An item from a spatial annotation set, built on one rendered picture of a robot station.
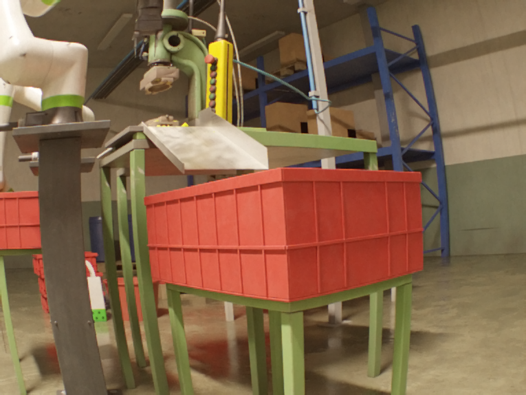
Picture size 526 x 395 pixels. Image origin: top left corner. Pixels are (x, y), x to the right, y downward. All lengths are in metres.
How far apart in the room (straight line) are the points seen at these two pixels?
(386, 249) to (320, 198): 0.20
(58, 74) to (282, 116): 7.12
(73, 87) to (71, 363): 0.68
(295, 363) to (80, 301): 0.53
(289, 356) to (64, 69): 0.83
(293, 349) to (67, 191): 0.62
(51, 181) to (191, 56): 0.93
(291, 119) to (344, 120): 1.13
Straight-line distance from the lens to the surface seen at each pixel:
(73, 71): 1.23
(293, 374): 0.92
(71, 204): 1.16
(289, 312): 0.90
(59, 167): 1.17
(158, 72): 1.75
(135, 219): 1.57
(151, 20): 1.25
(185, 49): 1.90
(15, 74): 1.16
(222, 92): 1.82
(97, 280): 3.70
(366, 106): 8.27
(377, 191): 1.01
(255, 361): 1.62
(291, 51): 8.00
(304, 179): 0.87
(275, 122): 8.18
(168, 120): 1.72
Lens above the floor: 0.67
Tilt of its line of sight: 2 degrees up
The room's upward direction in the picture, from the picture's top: 4 degrees counter-clockwise
